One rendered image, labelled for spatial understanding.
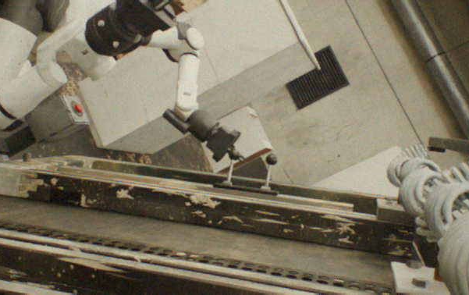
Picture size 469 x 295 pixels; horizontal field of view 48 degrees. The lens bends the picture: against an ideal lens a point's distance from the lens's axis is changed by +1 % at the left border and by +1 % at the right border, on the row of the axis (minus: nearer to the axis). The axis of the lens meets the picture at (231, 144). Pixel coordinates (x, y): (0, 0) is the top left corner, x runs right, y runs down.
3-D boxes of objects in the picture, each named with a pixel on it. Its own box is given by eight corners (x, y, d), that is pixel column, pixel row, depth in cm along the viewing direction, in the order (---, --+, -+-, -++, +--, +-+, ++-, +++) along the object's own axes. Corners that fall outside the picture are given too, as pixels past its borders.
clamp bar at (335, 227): (-4, 187, 145) (3, 99, 143) (460, 257, 117) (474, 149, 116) (-31, 191, 135) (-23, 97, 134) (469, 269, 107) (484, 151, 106)
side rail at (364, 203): (98, 186, 203) (101, 158, 202) (396, 229, 177) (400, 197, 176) (90, 188, 197) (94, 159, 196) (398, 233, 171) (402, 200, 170)
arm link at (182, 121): (207, 126, 180) (182, 106, 181) (213, 109, 171) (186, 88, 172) (185, 147, 174) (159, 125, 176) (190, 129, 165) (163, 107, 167)
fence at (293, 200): (64, 176, 178) (65, 165, 178) (351, 217, 156) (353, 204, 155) (55, 178, 173) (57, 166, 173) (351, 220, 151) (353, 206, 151)
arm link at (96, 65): (87, 23, 101) (49, 48, 106) (124, 65, 105) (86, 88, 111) (109, -2, 109) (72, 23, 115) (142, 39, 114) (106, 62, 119)
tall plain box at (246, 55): (124, 101, 498) (290, 8, 458) (148, 158, 486) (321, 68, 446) (69, 83, 412) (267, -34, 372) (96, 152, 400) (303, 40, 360)
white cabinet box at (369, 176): (223, 230, 584) (397, 148, 538) (245, 280, 573) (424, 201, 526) (204, 235, 526) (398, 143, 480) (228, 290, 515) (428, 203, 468)
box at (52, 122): (40, 116, 208) (78, 95, 204) (54, 143, 207) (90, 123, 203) (22, 115, 196) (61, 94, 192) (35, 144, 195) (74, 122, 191)
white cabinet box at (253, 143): (207, 135, 708) (254, 110, 691) (225, 174, 696) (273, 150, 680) (196, 131, 665) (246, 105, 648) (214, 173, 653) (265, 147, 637)
